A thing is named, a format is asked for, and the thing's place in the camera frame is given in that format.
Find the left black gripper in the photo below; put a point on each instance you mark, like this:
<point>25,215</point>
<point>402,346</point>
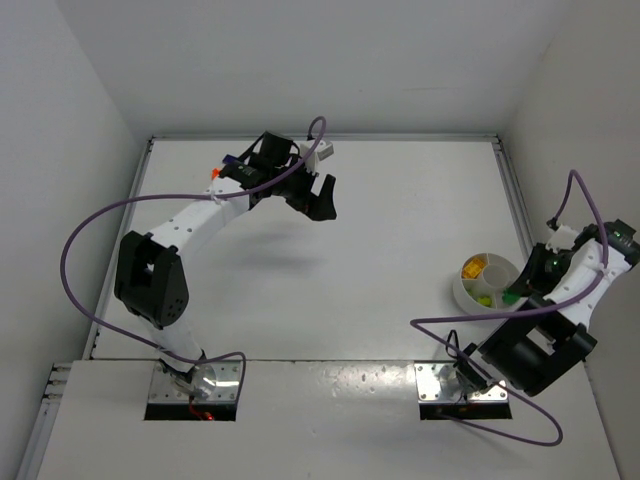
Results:
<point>304,189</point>

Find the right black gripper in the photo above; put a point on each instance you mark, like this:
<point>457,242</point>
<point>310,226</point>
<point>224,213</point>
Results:
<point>530,275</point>

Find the green square lego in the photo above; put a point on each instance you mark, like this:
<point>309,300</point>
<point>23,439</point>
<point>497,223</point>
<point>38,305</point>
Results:
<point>510,298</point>

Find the yellow long lego brick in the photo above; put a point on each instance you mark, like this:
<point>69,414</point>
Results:
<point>473,267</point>

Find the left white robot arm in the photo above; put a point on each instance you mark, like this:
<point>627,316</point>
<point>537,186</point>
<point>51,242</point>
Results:
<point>150,275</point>

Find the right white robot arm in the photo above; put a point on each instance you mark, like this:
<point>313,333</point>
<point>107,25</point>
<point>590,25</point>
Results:
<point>547,306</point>

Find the white round divided container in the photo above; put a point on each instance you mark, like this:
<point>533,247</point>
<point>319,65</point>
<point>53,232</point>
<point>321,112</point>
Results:
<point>494,280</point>

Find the blue flat lego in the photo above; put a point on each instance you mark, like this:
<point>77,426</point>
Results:
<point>230,159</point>

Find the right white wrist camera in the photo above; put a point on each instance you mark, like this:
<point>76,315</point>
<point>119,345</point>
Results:
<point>561,238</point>

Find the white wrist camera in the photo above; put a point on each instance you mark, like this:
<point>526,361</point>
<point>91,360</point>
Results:
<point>561,238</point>
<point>315,156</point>

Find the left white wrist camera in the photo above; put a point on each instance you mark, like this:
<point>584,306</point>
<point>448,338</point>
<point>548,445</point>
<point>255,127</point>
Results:
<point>315,156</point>

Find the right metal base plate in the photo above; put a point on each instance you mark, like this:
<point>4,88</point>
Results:
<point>439,383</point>

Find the metal base plate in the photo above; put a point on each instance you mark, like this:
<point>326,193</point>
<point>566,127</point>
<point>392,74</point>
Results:
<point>211,384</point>
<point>439,383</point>

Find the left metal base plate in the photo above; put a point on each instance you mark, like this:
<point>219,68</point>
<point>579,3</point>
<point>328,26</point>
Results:
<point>211,384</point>

